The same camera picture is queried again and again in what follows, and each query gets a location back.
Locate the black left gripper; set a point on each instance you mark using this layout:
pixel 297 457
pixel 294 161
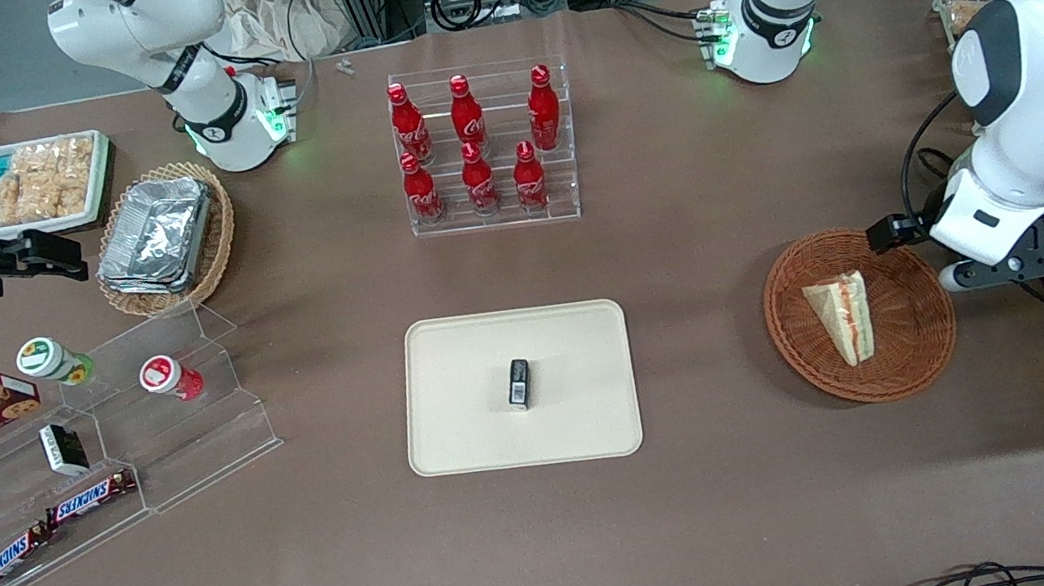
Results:
pixel 893 232

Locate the triangular sandwich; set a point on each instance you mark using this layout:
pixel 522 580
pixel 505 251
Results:
pixel 843 316

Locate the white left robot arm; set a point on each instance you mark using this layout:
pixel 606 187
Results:
pixel 1040 94

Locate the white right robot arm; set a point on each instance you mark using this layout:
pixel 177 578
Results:
pixel 205 103

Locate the white rectangular snack tray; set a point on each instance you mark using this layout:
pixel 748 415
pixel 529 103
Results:
pixel 98 177

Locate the brown round wicker basket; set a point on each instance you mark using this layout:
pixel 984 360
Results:
pixel 903 354

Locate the oval light wicker basket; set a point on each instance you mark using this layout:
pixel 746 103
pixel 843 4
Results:
pixel 218 242

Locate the beige rectangular tray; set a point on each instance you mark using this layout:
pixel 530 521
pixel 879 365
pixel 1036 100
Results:
pixel 468 421

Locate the bag of rice crackers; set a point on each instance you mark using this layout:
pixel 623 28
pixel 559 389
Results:
pixel 31 201
pixel 60 157

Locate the stack of foil trays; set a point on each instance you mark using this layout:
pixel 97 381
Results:
pixel 156 235

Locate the green lid cup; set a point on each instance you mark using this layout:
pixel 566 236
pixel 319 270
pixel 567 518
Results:
pixel 47 359

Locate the red lid cup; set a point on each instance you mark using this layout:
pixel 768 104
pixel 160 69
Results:
pixel 165 375

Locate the small black white box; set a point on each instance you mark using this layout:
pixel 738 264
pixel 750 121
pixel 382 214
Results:
pixel 64 449

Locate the clear bag of fried snacks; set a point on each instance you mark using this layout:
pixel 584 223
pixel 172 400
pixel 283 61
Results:
pixel 965 18

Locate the clear acrylic stepped shelf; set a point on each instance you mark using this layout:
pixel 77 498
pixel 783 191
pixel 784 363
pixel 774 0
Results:
pixel 199 446

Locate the Snickers chocolate bar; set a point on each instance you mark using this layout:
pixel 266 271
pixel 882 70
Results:
pixel 90 498
pixel 8 560

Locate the beige cloth bag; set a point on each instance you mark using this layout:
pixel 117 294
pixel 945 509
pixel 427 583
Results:
pixel 284 17

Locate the clear acrylic bottle rack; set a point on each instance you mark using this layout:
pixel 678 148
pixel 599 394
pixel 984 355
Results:
pixel 558 182

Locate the small grey clip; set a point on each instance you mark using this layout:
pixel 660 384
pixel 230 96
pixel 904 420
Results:
pixel 345 66

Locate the red cola bottle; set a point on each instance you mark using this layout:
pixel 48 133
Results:
pixel 479 183
pixel 530 181
pixel 423 193
pixel 468 117
pixel 543 109
pixel 409 126

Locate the small black packet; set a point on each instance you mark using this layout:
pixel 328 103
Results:
pixel 519 384

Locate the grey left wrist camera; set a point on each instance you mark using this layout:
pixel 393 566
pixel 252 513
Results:
pixel 1003 270

